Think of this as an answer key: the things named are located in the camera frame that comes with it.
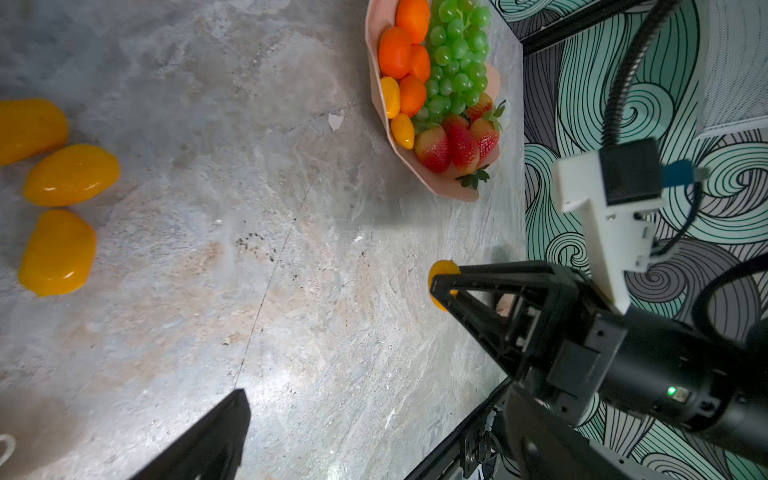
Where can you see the pale fake strawberry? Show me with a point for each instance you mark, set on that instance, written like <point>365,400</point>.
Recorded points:
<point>431,148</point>

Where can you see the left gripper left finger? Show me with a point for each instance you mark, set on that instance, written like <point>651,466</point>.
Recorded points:
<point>211,449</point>

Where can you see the red fake strawberry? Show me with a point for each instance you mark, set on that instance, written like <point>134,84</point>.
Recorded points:
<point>463,153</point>
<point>485,123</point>

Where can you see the yellow fake kumquat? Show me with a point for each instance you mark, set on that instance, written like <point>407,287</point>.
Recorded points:
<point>59,255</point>
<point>403,131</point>
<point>29,128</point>
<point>438,273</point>
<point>392,97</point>
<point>71,175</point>

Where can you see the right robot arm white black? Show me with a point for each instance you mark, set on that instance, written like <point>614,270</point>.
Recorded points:
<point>634,76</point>

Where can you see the orange fake tangerine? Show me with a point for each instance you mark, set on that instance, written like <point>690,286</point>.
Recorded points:
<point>420,63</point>
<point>413,95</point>
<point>413,16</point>
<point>395,52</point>

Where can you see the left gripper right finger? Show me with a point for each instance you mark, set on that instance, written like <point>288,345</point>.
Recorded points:
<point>545,447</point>

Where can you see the pink scalloped fruit bowl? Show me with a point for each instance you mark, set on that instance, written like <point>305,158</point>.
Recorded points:
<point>380,16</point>

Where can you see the green fake grape bunch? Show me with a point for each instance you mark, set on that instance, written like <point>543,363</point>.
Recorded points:
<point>457,43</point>

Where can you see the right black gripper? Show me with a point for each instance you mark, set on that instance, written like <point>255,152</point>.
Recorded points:
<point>564,345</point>

